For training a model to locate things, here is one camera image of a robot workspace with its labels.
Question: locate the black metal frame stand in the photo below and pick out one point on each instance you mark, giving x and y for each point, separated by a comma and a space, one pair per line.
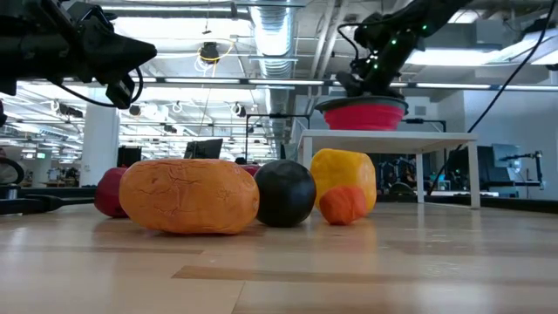
279, 116

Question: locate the white building column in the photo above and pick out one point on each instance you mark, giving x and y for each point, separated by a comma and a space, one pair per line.
100, 144

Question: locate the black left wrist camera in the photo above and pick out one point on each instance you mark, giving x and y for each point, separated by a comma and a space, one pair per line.
121, 92

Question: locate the dark computer monitor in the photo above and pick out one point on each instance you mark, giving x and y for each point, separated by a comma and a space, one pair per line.
204, 149

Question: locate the dark red matte fruit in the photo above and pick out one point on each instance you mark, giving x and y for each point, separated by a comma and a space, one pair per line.
109, 194

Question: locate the silver ceiling air duct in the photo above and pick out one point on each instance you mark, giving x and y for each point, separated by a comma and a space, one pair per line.
274, 39

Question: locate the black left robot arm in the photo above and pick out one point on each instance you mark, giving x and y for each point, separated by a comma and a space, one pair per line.
30, 39

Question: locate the small metal cylinder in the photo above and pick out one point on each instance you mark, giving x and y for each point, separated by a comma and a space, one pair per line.
11, 193

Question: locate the large orange wrinkled fruit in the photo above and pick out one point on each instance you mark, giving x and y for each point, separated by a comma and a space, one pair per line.
187, 196

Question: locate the small orange fruit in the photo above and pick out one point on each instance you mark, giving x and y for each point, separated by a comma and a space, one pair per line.
342, 206

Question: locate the black flat bar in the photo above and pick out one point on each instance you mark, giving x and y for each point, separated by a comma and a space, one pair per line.
43, 203

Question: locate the red bowl with grey rim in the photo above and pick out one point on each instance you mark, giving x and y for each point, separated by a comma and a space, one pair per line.
364, 118

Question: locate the black hoop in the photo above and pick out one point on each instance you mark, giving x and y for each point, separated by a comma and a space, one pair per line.
19, 168

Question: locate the white ceiling light panel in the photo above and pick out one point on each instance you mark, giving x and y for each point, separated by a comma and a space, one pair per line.
457, 56

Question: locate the black cabinet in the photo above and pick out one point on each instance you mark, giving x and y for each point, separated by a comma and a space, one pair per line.
129, 156

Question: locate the grey monitor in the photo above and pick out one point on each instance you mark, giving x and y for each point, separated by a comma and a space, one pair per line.
505, 153

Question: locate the long ceiling light bar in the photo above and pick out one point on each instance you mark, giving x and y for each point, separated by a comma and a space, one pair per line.
283, 82

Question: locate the yellow fruit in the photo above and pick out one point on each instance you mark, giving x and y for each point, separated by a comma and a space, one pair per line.
344, 168

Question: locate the small white table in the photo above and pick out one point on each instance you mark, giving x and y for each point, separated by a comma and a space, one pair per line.
392, 140

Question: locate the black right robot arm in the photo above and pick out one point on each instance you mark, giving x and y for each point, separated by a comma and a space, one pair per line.
394, 48

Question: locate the black round fruit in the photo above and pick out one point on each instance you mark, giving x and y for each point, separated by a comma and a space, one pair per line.
285, 194

